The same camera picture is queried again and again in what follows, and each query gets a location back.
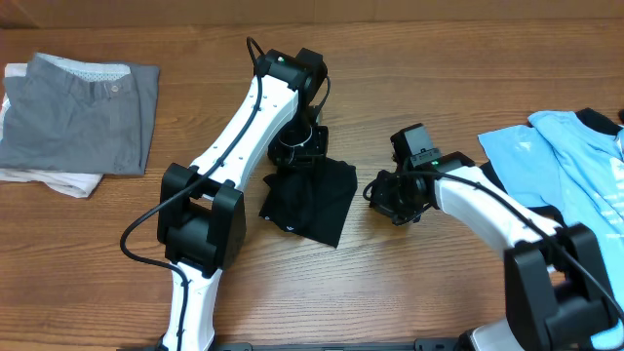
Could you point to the black polo shirt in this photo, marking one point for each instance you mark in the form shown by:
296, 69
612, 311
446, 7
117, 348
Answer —
312, 203

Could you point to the light blue t-shirt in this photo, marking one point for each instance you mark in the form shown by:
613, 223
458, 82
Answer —
572, 162

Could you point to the folded grey shorts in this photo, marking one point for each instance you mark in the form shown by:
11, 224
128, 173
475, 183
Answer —
78, 117

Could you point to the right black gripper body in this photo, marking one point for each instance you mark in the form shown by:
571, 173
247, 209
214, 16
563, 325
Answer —
385, 196

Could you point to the folded white garment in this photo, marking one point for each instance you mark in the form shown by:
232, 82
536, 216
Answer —
71, 184

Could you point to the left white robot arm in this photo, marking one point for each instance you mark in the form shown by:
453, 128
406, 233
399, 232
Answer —
204, 226

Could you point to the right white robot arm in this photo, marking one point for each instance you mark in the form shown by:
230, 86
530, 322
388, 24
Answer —
557, 293

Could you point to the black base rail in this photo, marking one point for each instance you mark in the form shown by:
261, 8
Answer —
331, 346

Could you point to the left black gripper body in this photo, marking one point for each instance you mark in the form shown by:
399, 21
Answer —
298, 142

